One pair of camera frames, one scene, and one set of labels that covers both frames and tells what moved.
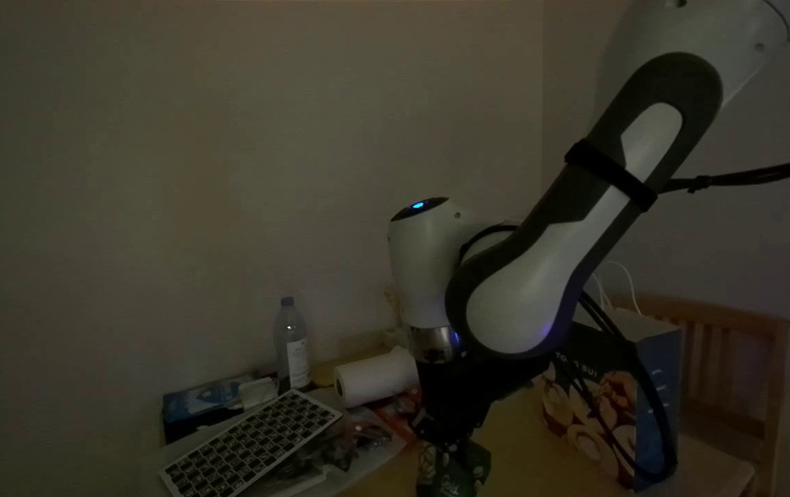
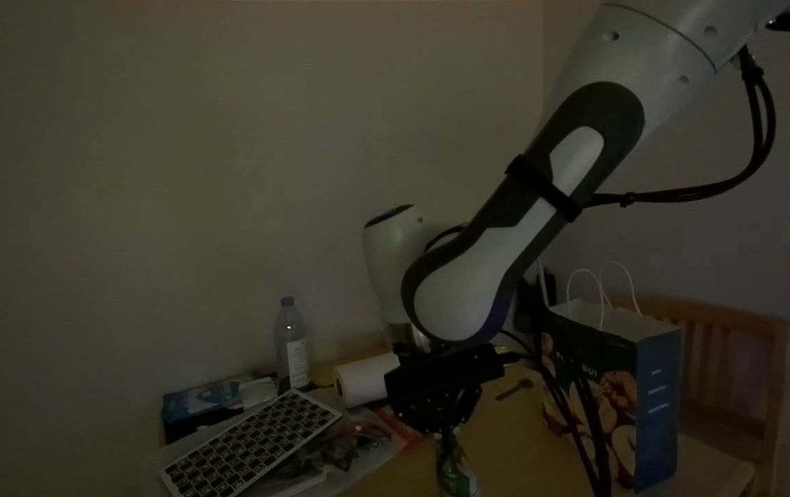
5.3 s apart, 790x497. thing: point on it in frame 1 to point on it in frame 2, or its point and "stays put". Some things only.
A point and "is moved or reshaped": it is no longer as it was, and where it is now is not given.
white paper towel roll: (377, 378) stays put
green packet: (451, 467) is moved or reshaped
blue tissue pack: (190, 410) stays put
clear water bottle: (290, 347) stays put
